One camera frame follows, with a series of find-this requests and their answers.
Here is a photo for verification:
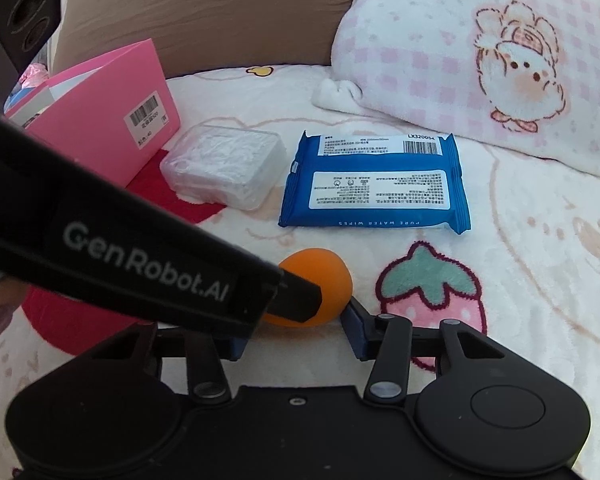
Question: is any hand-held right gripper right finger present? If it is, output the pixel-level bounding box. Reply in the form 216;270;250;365
340;297;503;402

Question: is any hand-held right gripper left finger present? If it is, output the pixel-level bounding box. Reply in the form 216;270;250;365
87;324;247;404

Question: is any blue wet wipes packet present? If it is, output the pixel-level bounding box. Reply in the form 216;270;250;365
278;130;472;235

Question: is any clear plastic box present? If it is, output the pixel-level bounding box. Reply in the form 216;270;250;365
159;122;287;212

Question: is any pink cardboard box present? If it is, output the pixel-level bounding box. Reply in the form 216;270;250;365
2;37;182;188

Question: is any orange ball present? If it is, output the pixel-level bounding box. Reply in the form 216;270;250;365
262;249;354;330

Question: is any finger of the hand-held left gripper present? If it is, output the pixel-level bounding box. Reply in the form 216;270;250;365
264;267;324;324

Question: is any brown pillow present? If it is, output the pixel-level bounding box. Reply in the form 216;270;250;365
50;0;357;81

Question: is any printed bear blanket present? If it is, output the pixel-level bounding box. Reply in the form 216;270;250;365
0;62;600;480

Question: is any pink checked pillow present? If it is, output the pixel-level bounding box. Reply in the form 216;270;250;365
312;0;600;184

